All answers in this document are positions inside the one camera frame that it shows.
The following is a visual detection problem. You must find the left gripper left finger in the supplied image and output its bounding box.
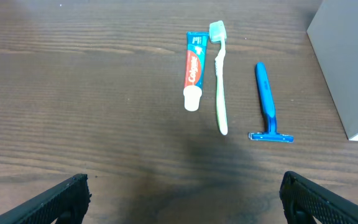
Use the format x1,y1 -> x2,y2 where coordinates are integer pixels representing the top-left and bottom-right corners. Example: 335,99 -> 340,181
0,174 -> 91,224

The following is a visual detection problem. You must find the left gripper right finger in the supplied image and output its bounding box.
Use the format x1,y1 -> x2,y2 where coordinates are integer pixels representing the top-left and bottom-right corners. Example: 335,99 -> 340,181
280,171 -> 358,224

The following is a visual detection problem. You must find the blue disposable razor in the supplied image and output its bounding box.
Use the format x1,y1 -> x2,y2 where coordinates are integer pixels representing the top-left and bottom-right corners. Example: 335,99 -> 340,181
249,62 -> 294,142

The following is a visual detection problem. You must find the white open cardboard box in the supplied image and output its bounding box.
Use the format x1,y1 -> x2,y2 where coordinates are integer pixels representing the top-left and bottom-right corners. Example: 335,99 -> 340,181
307,0 -> 358,141

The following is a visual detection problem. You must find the green white toothbrush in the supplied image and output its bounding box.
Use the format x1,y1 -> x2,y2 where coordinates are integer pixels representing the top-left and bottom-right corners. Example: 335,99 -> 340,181
209,21 -> 228,136

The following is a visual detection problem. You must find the Colgate toothpaste tube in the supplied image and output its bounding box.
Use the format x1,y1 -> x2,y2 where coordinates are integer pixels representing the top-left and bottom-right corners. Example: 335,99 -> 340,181
183,32 -> 209,111

